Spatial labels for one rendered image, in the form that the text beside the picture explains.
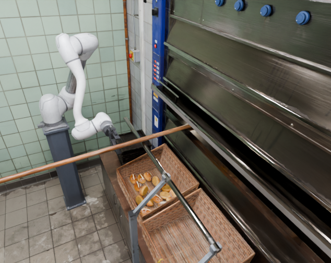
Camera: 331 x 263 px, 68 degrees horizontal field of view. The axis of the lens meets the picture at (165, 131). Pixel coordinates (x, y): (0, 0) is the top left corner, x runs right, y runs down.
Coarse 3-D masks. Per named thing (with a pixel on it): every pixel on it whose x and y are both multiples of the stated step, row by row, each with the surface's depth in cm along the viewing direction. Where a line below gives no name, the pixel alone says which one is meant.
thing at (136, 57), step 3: (132, 51) 227; (135, 51) 226; (138, 51) 227; (135, 54) 227; (138, 54) 228; (132, 57) 231; (135, 57) 228; (138, 57) 230; (132, 60) 232; (135, 60) 230; (138, 60) 231
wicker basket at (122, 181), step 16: (144, 160) 218; (160, 160) 226; (176, 160) 204; (128, 176) 219; (160, 176) 221; (176, 176) 204; (192, 176) 186; (128, 192) 187; (160, 192) 207; (192, 192) 184; (160, 208) 174
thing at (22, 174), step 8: (176, 128) 176; (184, 128) 179; (152, 136) 168; (120, 144) 159; (128, 144) 161; (96, 152) 152; (104, 152) 155; (64, 160) 144; (72, 160) 146; (40, 168) 139; (48, 168) 140; (8, 176) 133; (16, 176) 134; (24, 176) 136
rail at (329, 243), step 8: (176, 104) 158; (184, 112) 150; (192, 120) 143; (200, 128) 137; (208, 136) 131; (216, 144) 126; (224, 152) 121; (240, 160) 115; (248, 168) 110; (256, 176) 106; (264, 184) 102; (272, 192) 99; (280, 200) 96; (288, 208) 93; (296, 216) 91; (304, 224) 88; (312, 224) 87; (312, 232) 86; (320, 232) 84; (320, 240) 84; (328, 240) 82
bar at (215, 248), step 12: (144, 144) 165; (168, 180) 138; (156, 192) 144; (180, 192) 131; (144, 204) 145; (132, 216) 143; (192, 216) 119; (132, 228) 150; (204, 228) 113; (132, 240) 157; (132, 252) 168; (216, 252) 105
